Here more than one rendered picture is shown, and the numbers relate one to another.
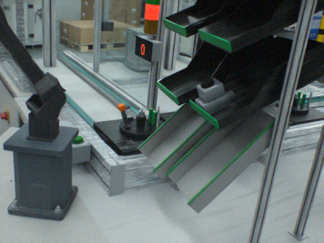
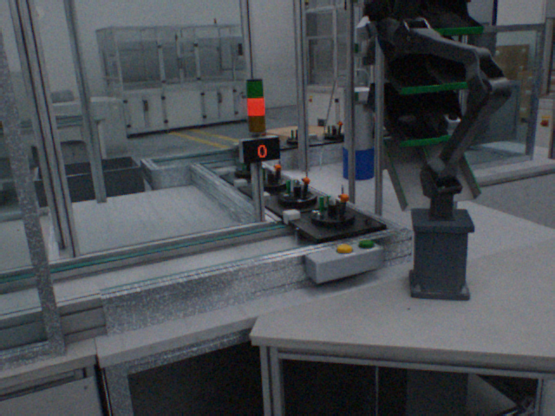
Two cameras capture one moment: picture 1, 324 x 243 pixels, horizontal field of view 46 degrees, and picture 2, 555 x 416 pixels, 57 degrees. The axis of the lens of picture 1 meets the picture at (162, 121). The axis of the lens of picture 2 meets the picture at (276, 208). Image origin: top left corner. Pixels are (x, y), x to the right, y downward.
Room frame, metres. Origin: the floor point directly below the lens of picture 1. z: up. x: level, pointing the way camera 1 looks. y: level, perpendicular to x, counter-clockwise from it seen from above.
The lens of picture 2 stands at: (1.07, 1.59, 1.50)
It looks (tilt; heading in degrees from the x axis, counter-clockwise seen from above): 17 degrees down; 281
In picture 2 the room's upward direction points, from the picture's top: 3 degrees counter-clockwise
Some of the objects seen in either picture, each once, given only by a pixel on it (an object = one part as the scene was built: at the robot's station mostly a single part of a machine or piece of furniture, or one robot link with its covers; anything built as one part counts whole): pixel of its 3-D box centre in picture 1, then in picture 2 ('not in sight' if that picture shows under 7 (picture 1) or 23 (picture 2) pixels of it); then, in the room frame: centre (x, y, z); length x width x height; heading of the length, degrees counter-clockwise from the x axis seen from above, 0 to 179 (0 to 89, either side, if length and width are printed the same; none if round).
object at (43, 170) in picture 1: (44, 169); (439, 252); (0.88, 0.30, 0.96); 0.15 x 0.15 x 0.20; 88
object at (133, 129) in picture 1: (140, 128); (332, 217); (1.17, 0.07, 0.98); 0.14 x 0.14 x 0.02
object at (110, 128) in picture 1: (140, 133); (332, 223); (1.17, 0.07, 0.96); 0.24 x 0.24 x 0.02; 33
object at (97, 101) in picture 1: (109, 115); (242, 254); (1.44, 0.21, 0.91); 0.84 x 0.28 x 0.10; 33
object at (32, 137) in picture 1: (44, 124); (441, 205); (0.88, 0.29, 1.09); 0.07 x 0.07 x 0.06; 88
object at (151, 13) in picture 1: (152, 11); (256, 107); (1.40, 0.07, 1.33); 0.05 x 0.05 x 0.05
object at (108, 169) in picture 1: (69, 121); (272, 272); (1.32, 0.35, 0.91); 0.89 x 0.06 x 0.11; 33
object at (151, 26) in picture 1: (151, 26); (257, 123); (1.40, 0.07, 1.28); 0.05 x 0.05 x 0.05
